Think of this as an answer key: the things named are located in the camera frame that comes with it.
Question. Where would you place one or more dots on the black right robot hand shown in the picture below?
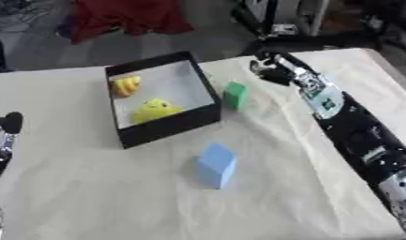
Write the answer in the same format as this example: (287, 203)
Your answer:
(270, 70)

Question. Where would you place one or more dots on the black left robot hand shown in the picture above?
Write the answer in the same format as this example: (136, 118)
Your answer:
(9, 122)

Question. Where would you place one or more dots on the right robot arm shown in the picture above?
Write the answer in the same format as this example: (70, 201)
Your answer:
(358, 131)

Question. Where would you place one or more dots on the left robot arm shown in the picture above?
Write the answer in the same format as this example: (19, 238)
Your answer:
(0, 162)

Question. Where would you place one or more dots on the black box with white inside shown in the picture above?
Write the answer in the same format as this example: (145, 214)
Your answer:
(167, 125)

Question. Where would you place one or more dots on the green block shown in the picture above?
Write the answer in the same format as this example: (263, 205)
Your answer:
(235, 95)

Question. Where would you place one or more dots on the black tripod stand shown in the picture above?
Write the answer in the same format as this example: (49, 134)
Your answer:
(288, 28)

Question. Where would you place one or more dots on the light blue block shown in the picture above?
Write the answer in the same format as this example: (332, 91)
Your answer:
(217, 164)

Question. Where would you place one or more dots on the yellow toy banana bunch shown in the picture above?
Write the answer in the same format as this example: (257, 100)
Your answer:
(125, 86)

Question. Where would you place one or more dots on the yellow soft toy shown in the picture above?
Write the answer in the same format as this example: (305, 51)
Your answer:
(154, 110)

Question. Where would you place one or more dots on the red cloth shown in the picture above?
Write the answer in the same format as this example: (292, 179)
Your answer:
(125, 17)

